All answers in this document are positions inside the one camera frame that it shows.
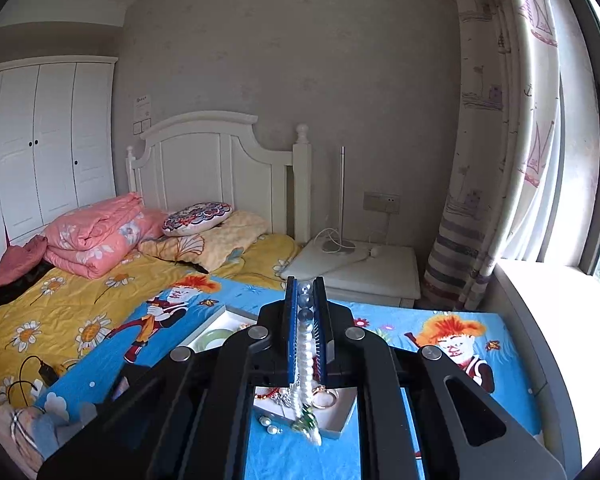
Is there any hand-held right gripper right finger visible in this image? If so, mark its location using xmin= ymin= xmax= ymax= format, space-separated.
xmin=313 ymin=277 xmax=567 ymax=480

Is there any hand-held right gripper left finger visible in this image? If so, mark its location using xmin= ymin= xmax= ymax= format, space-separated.
xmin=36 ymin=276 xmax=302 ymax=480

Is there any pearl necklace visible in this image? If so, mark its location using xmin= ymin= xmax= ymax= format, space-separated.
xmin=296 ymin=282 xmax=317 ymax=418

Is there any white shallow box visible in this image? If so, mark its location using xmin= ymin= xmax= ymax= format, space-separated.
xmin=177 ymin=305 xmax=359 ymax=441

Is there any white nightstand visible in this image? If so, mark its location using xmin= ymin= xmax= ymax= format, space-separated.
xmin=279 ymin=240 xmax=422 ymax=309

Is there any green jade bangle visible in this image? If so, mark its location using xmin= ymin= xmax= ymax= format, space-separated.
xmin=200 ymin=327 xmax=233 ymax=353

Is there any yellow shell print pillow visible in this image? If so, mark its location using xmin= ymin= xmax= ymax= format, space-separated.
xmin=139 ymin=210 xmax=270 ymax=273

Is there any blue printed blanket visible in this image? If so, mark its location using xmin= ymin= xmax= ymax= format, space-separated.
xmin=32 ymin=275 xmax=543 ymax=480

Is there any green crystal brooch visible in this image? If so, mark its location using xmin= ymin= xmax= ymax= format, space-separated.
xmin=290 ymin=404 xmax=324 ymax=448

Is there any slim pole table lamp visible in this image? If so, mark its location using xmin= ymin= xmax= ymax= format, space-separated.
xmin=321 ymin=146 xmax=357 ymax=256

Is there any round patterned cushion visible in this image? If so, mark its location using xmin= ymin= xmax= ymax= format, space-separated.
xmin=161 ymin=202 xmax=233 ymax=237

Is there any white bed headboard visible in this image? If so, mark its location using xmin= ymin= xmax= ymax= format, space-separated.
xmin=126 ymin=111 xmax=312 ymax=246

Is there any folded pink quilt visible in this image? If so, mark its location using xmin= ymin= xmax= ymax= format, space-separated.
xmin=42 ymin=192 xmax=168 ymax=281

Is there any white window sill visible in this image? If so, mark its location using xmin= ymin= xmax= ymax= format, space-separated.
xmin=482 ymin=259 xmax=600 ymax=480

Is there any yellow daisy quilt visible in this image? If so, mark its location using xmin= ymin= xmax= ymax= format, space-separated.
xmin=0 ymin=232 xmax=301 ymax=411

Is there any striped printed curtain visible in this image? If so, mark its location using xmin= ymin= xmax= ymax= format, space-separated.
xmin=422 ymin=0 xmax=600 ymax=311

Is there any pink cloth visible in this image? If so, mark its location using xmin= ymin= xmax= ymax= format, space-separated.
xmin=0 ymin=234 xmax=51 ymax=297

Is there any dark cloth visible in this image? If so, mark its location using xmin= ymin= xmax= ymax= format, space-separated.
xmin=0 ymin=260 xmax=56 ymax=321

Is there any plaid cloth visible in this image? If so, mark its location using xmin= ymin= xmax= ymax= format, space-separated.
xmin=0 ymin=400 xmax=106 ymax=476

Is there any white wardrobe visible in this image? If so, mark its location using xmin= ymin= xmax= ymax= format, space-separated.
xmin=0 ymin=57 xmax=118 ymax=281

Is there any white lamp cable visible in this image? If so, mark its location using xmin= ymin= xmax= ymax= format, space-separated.
xmin=312 ymin=227 xmax=381 ymax=273

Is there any silver chain necklace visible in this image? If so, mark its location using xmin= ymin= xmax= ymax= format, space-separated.
xmin=272 ymin=385 xmax=301 ymax=408

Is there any wall socket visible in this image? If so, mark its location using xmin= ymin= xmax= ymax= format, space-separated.
xmin=363 ymin=191 xmax=401 ymax=214

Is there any black charger cable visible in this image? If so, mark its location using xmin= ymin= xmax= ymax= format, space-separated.
xmin=0 ymin=355 xmax=51 ymax=406

